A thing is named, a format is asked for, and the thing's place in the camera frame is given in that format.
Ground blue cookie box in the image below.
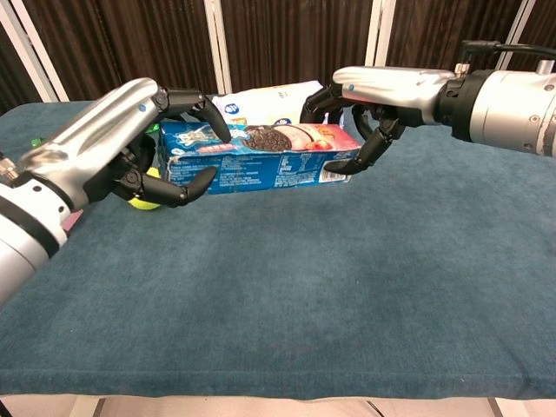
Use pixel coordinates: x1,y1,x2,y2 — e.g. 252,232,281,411
158,121,364,195

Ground pink cube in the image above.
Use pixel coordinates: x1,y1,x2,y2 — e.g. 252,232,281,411
63,208,84,238

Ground white screen frame post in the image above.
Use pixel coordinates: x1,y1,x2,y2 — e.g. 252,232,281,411
499,0,538,71
0,0,70,103
203,0,233,96
363,0,396,69

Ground teal tablecloth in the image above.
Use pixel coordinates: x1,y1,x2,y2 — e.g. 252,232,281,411
0,80,556,400

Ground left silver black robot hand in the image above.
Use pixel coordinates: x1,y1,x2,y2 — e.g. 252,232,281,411
17,76,232,209

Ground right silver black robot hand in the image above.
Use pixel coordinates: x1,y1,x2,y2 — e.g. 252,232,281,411
299,65,457,175

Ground green plastic bottle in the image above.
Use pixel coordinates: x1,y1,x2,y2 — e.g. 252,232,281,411
30,122,160,148

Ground black cable with plug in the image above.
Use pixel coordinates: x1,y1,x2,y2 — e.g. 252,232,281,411
460,39,556,70

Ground white snack bag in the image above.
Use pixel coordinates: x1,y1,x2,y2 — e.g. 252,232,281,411
211,80,347,129

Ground yellow tennis ball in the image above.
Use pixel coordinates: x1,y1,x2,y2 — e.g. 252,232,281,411
128,167,162,212

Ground dark brown screen panel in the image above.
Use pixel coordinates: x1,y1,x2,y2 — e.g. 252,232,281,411
0,23,43,116
381,0,526,73
221,0,374,93
516,0,556,74
21,0,218,102

